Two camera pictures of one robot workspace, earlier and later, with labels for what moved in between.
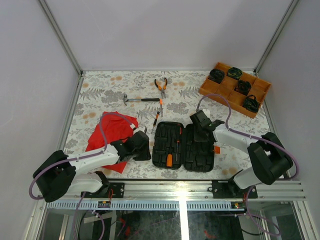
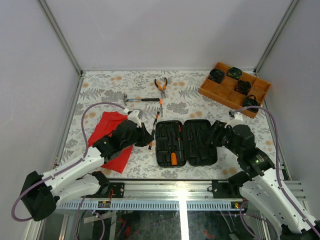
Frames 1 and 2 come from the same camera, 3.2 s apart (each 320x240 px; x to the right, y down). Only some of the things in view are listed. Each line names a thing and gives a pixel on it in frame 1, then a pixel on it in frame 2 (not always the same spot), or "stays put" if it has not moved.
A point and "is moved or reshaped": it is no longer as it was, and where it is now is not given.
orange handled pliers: (162, 91) stays put
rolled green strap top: (235, 72) stays put
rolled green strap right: (251, 103) stays put
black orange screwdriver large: (179, 133) is moved or reshaped
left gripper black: (147, 156) to (146, 137)
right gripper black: (197, 138) to (219, 129)
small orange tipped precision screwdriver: (161, 105) stays put
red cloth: (110, 127) stays put
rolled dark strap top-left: (216, 75) stays put
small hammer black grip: (143, 99) stays put
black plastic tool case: (173, 147) is moved or reshaped
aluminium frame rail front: (172, 195) stays put
